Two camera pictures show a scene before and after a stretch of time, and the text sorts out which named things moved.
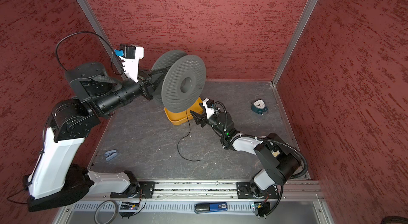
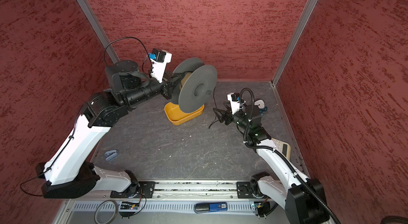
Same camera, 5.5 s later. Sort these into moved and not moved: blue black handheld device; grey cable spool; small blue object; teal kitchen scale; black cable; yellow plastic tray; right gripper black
Moved: grey cable spool; black cable; right gripper black
Not moved: yellow plastic tray; blue black handheld device; teal kitchen scale; small blue object
